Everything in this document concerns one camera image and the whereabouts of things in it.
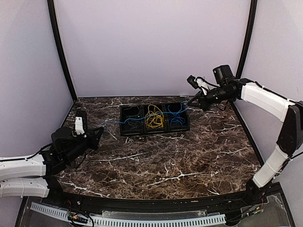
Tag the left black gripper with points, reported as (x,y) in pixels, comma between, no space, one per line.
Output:
(94,138)

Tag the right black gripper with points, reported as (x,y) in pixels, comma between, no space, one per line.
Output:
(204,104)

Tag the black three-compartment bin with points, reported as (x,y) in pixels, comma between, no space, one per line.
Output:
(150,119)

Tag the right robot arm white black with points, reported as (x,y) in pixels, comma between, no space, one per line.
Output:
(287,112)

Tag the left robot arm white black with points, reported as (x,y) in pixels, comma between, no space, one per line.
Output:
(35,175)

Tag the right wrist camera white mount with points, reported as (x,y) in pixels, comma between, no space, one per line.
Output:
(198,83)

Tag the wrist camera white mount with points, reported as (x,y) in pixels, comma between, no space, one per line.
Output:
(198,83)
(80,124)

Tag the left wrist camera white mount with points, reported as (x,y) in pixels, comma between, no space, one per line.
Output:
(80,124)

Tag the white slotted cable duct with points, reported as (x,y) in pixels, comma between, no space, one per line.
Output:
(129,219)

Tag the black front rail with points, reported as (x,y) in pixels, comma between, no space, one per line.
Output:
(219,203)

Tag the right black frame post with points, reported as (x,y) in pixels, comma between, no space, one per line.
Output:
(247,38)

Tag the black frame post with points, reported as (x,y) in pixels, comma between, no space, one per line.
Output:
(60,50)
(247,38)

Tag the left black frame post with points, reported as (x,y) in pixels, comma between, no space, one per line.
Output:
(60,50)

